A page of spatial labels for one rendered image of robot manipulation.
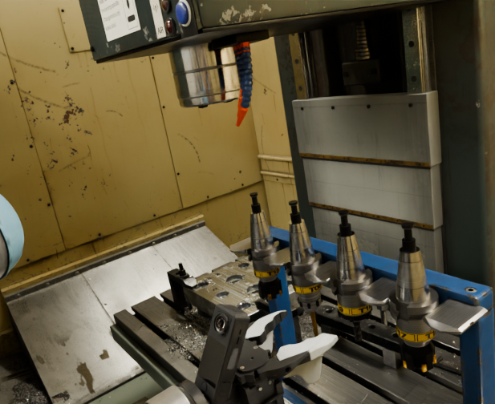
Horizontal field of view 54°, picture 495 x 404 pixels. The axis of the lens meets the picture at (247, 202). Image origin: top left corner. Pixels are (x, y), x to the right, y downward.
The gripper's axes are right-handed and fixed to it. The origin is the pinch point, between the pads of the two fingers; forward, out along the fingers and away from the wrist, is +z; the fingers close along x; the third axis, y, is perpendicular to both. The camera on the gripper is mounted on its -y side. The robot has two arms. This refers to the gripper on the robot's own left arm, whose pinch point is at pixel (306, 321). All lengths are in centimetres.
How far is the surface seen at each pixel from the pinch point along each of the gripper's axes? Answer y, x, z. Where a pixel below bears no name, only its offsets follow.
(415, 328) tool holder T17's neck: 0.3, 12.6, 7.9
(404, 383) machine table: 30.1, -5.4, 25.5
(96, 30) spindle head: -47, -50, 0
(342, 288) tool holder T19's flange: -2.3, 1.0, 7.0
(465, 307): -2.0, 17.0, 12.5
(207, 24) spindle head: -42.5, -12.0, 1.7
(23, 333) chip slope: 41, -128, -26
